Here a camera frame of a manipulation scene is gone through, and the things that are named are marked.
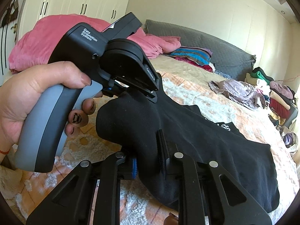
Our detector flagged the black KISS shirt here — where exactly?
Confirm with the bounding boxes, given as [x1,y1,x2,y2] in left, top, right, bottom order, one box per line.
[96,89,280,212]

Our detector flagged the striped folded clothes pile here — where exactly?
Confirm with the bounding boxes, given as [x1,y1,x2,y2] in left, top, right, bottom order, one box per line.
[167,46,216,72]

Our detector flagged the bag of clothes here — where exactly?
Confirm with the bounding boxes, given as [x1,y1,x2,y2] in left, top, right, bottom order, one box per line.
[280,126,299,156]

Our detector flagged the stacked folded clothes pile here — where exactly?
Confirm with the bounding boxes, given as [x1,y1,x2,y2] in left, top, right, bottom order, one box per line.
[244,67,299,128]

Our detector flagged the person's left hand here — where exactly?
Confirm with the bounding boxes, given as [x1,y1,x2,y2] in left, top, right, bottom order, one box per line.
[1,61,92,152]

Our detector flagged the beige bed sheet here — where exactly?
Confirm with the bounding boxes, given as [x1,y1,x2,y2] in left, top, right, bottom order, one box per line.
[150,55,228,89]

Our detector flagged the peach white patterned blanket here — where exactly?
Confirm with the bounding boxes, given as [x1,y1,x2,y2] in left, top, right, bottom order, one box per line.
[1,73,299,224]

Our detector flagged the cream wardrobe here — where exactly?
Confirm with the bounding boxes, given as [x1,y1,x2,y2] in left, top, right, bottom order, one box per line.
[7,0,129,74]

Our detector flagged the pink duvet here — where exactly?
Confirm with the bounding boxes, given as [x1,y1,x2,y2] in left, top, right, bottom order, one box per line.
[8,13,181,73]

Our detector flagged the lilac crumpled garment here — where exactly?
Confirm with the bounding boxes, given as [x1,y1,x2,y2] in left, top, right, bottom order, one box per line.
[208,79,267,110]

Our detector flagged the grey quilted headboard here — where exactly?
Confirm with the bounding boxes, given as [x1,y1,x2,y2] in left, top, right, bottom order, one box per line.
[144,19,256,81]

